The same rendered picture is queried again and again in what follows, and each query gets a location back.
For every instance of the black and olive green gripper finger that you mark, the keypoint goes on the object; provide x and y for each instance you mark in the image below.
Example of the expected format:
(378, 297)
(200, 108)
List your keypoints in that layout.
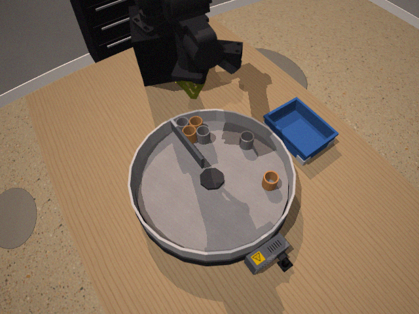
(184, 86)
(191, 86)

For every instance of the bronze bushing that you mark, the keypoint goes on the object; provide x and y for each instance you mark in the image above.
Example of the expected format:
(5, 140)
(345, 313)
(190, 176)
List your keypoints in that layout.
(190, 133)
(270, 175)
(195, 120)

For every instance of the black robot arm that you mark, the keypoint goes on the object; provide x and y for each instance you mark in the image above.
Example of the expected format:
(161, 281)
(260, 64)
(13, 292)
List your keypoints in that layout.
(192, 32)

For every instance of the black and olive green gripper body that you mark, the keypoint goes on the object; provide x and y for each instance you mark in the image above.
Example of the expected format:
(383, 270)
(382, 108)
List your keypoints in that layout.
(180, 70)

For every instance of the blue crate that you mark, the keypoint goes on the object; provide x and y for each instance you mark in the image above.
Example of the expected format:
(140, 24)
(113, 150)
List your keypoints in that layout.
(303, 132)

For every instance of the grey metal bushing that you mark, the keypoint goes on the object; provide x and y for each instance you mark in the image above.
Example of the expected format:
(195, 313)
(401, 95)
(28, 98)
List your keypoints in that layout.
(182, 122)
(203, 135)
(249, 136)

